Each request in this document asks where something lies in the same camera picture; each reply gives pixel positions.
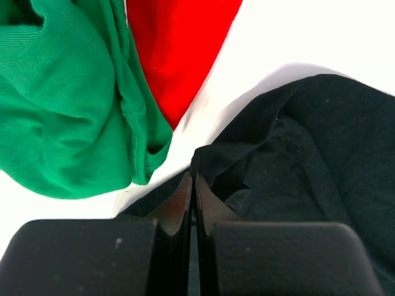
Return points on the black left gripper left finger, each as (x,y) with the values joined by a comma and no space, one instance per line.
(126,255)

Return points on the red t shirt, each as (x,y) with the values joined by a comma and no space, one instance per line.
(178,42)

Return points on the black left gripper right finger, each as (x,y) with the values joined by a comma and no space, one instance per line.
(238,257)

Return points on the black t shirt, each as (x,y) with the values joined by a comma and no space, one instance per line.
(320,149)

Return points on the green t shirt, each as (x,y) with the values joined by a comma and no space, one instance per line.
(77,116)

